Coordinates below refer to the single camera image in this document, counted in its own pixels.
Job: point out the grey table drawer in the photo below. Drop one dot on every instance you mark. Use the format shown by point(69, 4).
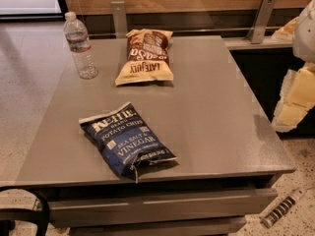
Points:
point(159, 208)

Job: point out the right metal bracket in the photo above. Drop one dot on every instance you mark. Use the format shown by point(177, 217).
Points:
point(257, 32)

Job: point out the white power strip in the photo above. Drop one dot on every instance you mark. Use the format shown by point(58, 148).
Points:
point(284, 207)

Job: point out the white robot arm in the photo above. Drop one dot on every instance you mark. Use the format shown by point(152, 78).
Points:
point(303, 41)

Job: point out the metal bracket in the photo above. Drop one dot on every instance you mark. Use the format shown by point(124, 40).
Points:
point(119, 18)
point(257, 32)

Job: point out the brown Late July chip bag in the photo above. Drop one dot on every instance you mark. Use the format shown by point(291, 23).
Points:
point(147, 57)

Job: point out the black chair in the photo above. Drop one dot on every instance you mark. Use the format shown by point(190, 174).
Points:
point(39, 218)

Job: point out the clear plastic water bottle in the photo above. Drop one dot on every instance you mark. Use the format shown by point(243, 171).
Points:
point(78, 41)

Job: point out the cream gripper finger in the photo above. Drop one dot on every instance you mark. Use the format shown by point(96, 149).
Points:
point(285, 33)
point(297, 98)

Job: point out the blue Kettle chip bag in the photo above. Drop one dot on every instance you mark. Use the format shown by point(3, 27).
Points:
point(125, 140)

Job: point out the left metal bracket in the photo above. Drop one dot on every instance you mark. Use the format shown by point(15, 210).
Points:
point(119, 18)

